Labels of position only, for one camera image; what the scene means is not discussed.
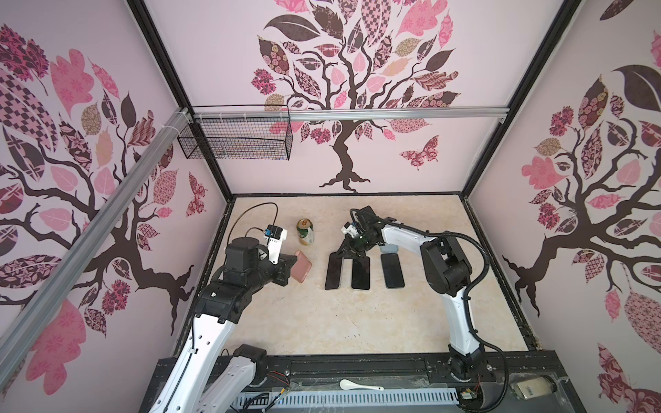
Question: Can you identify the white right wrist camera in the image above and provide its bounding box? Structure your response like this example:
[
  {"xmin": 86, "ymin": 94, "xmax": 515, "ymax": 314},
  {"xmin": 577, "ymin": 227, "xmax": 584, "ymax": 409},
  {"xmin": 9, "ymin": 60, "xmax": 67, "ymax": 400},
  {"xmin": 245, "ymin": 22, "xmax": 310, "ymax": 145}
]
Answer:
[{"xmin": 341, "ymin": 222, "xmax": 360, "ymax": 239}]

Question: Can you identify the black phone without case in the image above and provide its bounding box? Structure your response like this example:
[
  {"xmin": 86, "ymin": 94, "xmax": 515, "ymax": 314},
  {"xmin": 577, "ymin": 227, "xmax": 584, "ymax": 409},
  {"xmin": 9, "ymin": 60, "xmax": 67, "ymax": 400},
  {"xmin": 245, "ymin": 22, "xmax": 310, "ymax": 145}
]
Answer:
[{"xmin": 325, "ymin": 252, "xmax": 344, "ymax": 291}]

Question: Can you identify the aluminium rail back wall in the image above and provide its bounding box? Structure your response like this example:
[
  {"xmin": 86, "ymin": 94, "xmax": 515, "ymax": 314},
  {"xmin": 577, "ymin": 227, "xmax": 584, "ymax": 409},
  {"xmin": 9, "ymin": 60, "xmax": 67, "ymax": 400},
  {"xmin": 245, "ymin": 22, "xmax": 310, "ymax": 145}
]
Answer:
[{"xmin": 194, "ymin": 106, "xmax": 510, "ymax": 122}]

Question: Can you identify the aluminium rail wall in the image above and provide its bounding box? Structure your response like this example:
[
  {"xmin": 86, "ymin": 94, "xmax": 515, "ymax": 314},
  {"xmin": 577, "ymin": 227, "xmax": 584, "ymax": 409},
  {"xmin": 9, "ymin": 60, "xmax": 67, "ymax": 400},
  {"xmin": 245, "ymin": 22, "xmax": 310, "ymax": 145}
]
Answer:
[
  {"xmin": 194, "ymin": 106, "xmax": 510, "ymax": 122},
  {"xmin": 1, "ymin": 108, "xmax": 190, "ymax": 385}
]

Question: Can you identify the pink phone case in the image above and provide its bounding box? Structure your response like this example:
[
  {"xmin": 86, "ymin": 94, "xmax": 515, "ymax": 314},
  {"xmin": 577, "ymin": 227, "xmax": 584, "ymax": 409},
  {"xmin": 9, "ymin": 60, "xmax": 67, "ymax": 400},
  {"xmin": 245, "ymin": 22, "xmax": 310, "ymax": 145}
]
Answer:
[{"xmin": 290, "ymin": 251, "xmax": 313, "ymax": 283}]

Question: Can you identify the white slotted cable duct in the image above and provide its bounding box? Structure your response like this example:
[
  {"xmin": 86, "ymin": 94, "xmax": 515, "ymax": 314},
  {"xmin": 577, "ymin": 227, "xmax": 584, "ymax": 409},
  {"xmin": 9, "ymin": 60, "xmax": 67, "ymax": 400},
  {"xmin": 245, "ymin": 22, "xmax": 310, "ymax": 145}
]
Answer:
[{"xmin": 230, "ymin": 388, "xmax": 459, "ymax": 412}]

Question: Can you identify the white plastic spoon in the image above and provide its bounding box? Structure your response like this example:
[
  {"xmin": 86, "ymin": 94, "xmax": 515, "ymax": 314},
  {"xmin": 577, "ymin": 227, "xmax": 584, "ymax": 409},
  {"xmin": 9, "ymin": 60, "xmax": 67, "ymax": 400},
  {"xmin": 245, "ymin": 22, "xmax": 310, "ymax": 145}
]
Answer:
[{"xmin": 339, "ymin": 379, "xmax": 385, "ymax": 392}]

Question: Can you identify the light blue case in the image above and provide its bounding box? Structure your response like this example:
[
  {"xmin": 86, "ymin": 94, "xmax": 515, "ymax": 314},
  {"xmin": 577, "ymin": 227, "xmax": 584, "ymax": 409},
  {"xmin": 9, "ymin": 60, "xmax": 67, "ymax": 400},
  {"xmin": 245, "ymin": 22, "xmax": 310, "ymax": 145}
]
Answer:
[{"xmin": 380, "ymin": 244, "xmax": 399, "ymax": 254}]

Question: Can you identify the black corrugated cable conduit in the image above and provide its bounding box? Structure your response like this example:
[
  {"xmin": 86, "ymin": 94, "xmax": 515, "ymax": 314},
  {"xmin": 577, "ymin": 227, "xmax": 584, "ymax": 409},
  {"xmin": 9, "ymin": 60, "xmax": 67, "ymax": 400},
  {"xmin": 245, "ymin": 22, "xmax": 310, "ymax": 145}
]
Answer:
[{"xmin": 349, "ymin": 207, "xmax": 510, "ymax": 413}]

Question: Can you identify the black wire basket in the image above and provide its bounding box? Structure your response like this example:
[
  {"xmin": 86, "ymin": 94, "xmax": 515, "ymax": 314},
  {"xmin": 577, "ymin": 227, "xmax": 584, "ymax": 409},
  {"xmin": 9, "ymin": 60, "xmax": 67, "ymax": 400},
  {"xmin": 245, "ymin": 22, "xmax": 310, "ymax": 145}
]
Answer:
[{"xmin": 177, "ymin": 103, "xmax": 294, "ymax": 161}]

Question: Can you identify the aluminium rail left wall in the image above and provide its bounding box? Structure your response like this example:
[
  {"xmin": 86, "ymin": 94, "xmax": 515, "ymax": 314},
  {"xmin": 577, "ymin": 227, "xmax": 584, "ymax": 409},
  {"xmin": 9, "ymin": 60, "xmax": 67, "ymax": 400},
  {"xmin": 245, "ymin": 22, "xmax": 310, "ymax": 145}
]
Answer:
[{"xmin": 1, "ymin": 108, "xmax": 190, "ymax": 385}]

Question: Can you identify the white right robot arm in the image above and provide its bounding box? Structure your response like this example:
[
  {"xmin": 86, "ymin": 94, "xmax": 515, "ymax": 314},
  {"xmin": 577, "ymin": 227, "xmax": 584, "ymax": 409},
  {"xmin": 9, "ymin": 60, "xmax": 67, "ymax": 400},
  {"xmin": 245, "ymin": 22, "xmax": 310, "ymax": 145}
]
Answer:
[{"xmin": 330, "ymin": 206, "xmax": 490, "ymax": 382}]

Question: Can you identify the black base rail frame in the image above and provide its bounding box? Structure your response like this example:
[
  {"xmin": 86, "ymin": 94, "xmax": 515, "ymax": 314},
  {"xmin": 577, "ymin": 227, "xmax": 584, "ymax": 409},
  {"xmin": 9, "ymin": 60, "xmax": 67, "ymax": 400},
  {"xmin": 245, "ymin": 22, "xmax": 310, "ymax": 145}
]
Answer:
[{"xmin": 138, "ymin": 352, "xmax": 587, "ymax": 413}]

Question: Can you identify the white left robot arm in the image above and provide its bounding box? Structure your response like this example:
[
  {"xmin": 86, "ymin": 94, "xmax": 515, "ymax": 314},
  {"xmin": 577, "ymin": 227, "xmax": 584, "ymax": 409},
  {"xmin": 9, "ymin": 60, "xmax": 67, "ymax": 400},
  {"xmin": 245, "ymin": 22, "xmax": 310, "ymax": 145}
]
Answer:
[{"xmin": 150, "ymin": 235, "xmax": 297, "ymax": 412}]

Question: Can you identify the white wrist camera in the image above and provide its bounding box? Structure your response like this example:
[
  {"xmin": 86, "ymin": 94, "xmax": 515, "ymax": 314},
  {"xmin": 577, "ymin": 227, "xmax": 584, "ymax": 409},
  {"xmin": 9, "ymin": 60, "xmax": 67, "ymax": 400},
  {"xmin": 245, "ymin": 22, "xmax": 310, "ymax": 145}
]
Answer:
[
  {"xmin": 264, "ymin": 225, "xmax": 287, "ymax": 264},
  {"xmin": 341, "ymin": 222, "xmax": 360, "ymax": 239}
]

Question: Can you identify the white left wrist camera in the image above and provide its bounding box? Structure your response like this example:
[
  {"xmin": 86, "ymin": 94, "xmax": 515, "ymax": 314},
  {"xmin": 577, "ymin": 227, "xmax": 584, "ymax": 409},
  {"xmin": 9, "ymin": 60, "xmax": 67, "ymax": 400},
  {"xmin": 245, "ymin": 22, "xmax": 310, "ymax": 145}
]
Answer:
[{"xmin": 264, "ymin": 225, "xmax": 287, "ymax": 264}]

